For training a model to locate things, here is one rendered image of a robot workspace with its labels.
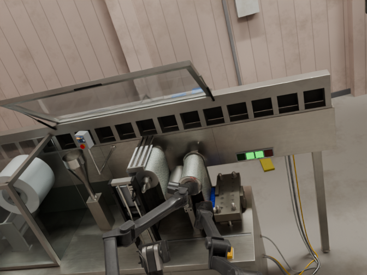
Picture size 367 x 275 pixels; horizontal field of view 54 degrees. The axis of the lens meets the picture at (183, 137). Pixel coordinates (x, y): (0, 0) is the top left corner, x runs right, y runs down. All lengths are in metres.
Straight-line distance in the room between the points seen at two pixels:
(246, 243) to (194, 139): 0.73
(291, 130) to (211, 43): 2.70
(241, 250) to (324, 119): 0.93
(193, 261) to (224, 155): 0.71
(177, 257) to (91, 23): 3.34
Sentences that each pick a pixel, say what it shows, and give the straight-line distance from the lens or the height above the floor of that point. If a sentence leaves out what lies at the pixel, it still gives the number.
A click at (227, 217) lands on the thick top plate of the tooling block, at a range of 2.27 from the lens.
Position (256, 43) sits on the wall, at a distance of 4.92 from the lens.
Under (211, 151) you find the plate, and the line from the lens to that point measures 2.40.
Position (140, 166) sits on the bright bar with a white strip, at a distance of 2.11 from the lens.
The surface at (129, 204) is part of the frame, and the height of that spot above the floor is 1.24.
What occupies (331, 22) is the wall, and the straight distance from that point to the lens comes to 5.17.
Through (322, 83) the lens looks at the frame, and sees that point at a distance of 2.22.
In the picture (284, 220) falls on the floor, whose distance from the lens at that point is 3.60.
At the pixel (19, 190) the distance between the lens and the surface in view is 2.36.
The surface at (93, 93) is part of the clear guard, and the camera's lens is 2.06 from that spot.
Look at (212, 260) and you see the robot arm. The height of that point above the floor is 1.30.
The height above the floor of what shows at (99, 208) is 1.10.
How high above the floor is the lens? 2.55
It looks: 29 degrees down
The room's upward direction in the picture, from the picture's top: 17 degrees counter-clockwise
